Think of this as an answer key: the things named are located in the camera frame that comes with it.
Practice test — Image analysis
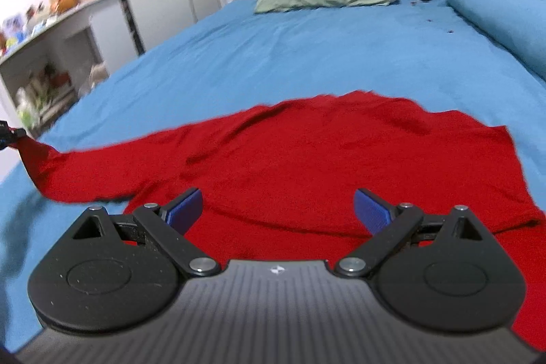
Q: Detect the blue bed sheet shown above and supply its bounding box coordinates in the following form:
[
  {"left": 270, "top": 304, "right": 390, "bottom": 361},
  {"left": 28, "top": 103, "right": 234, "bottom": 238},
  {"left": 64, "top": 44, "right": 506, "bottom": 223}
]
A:
[{"left": 0, "top": 0, "right": 546, "bottom": 352}]

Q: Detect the red long-sleeved sweater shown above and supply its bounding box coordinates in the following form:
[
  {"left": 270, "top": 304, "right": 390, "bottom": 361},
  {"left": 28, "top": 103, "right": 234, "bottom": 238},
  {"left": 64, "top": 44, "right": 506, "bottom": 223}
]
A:
[{"left": 17, "top": 90, "right": 546, "bottom": 351}]

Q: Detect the blue rolled duvet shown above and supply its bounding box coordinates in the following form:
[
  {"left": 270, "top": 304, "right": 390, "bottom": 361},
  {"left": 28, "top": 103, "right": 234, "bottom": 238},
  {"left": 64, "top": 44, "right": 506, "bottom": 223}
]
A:
[{"left": 439, "top": 0, "right": 546, "bottom": 82}]

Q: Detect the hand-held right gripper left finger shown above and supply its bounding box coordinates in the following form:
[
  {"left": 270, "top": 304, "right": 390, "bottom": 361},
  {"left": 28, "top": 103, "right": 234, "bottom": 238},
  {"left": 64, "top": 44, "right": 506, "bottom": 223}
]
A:
[{"left": 72, "top": 187, "right": 222, "bottom": 278}]

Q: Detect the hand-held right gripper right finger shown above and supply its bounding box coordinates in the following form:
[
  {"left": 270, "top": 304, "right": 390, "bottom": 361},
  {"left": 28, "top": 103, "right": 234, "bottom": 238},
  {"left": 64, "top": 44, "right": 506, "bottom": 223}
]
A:
[{"left": 333, "top": 188, "right": 494, "bottom": 278}]

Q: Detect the white shelf unit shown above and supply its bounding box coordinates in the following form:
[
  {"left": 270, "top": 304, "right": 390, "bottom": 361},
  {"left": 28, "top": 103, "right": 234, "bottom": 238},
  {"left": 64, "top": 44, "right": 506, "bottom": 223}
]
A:
[{"left": 0, "top": 0, "right": 121, "bottom": 138}]

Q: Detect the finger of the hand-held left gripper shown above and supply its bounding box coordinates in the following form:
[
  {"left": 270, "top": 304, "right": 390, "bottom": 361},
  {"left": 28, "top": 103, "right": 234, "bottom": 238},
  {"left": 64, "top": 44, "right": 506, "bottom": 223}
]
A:
[{"left": 0, "top": 120, "right": 26, "bottom": 151}]

